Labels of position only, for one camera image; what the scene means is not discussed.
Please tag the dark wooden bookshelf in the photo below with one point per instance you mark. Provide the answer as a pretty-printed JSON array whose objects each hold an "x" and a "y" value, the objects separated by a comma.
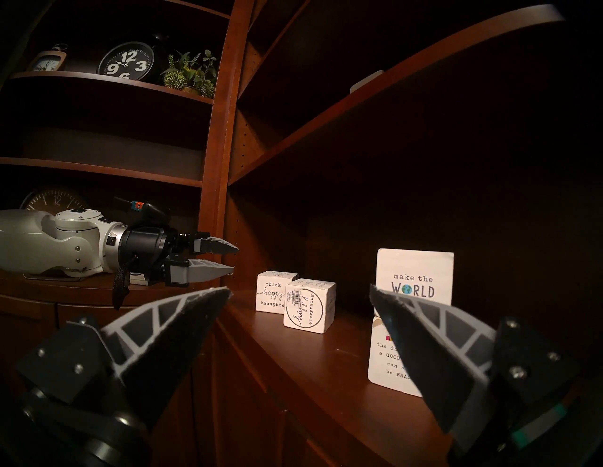
[{"x": 330, "y": 358}]

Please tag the small wooden clock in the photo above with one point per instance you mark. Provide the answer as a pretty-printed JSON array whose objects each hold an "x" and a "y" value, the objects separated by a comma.
[{"x": 47, "y": 61}]

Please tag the large round wall clock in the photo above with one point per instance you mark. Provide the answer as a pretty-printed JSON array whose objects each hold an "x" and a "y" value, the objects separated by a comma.
[{"x": 54, "y": 200}]

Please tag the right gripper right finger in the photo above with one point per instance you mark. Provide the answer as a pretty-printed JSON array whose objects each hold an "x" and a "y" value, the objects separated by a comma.
[{"x": 447, "y": 362}]

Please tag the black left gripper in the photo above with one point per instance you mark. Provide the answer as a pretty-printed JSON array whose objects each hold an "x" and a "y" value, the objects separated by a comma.
[{"x": 146, "y": 252}]

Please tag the white HAPPY print cube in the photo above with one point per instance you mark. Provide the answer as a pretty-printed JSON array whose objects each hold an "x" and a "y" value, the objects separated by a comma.
[{"x": 367, "y": 81}]

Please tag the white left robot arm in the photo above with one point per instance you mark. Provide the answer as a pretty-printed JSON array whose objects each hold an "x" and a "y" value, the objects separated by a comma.
[{"x": 37, "y": 240}]

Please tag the white GROW teacher cube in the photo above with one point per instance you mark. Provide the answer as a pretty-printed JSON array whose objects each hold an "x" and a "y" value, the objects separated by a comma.
[
  {"x": 388, "y": 362},
  {"x": 414, "y": 268}
]

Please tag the white think happy thoughts cube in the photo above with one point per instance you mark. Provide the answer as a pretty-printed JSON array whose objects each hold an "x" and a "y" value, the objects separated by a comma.
[{"x": 271, "y": 292}]

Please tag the green artificial plant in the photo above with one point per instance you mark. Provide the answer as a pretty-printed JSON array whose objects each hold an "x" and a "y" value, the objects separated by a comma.
[{"x": 188, "y": 73}]

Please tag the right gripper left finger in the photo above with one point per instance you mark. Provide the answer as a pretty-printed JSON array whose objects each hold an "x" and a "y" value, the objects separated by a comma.
[{"x": 155, "y": 348}]

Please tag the white happy everything cube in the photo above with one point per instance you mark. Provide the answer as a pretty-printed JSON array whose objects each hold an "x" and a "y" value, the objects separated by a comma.
[{"x": 306, "y": 306}]

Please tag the wooden cabinet door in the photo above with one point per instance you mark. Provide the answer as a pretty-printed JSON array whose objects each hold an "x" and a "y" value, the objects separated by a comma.
[
  {"x": 320, "y": 452},
  {"x": 245, "y": 405}
]

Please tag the black round clock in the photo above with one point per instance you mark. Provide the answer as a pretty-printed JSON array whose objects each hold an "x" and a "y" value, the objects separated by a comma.
[{"x": 127, "y": 61}]

